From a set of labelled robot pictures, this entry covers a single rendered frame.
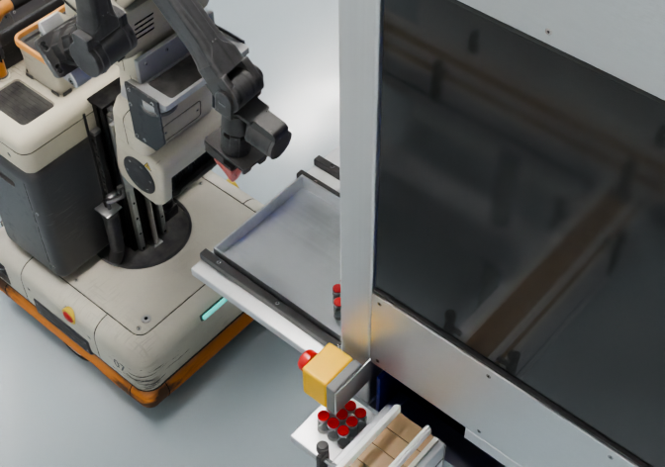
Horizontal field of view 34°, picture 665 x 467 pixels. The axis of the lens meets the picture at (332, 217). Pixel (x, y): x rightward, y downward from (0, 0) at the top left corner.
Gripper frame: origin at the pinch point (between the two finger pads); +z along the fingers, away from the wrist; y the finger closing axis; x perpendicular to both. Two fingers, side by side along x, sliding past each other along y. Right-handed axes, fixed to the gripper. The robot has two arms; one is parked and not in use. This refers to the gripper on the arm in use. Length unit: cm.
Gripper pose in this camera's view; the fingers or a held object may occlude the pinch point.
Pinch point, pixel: (234, 176)
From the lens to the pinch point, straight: 201.9
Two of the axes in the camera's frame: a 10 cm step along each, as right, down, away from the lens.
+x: 6.5, -5.7, 5.0
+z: -1.1, 5.9, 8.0
